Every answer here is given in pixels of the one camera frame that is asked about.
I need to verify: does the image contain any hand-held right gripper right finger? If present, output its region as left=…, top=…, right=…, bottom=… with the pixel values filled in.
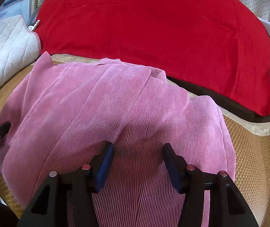
left=162, top=143, right=260, bottom=227

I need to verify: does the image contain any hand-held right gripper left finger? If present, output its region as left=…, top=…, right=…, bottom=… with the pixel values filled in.
left=18, top=142, right=115, bottom=227

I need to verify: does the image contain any pink corduroy jacket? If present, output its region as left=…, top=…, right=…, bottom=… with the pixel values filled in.
left=0, top=51, right=237, bottom=227

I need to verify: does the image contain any quilted white blanket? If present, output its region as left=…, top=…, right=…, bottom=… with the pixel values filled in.
left=0, top=14, right=42, bottom=104

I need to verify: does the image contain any woven bamboo mat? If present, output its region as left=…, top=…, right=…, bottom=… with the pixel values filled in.
left=0, top=53, right=270, bottom=227

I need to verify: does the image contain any dark brown sofa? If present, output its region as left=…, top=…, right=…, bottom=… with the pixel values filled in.
left=167, top=76, right=270, bottom=123

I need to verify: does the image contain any small patterned cushion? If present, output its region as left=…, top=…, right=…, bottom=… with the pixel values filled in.
left=28, top=19, right=41, bottom=32

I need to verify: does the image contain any red blanket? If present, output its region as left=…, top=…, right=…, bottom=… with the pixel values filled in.
left=34, top=0, right=270, bottom=117

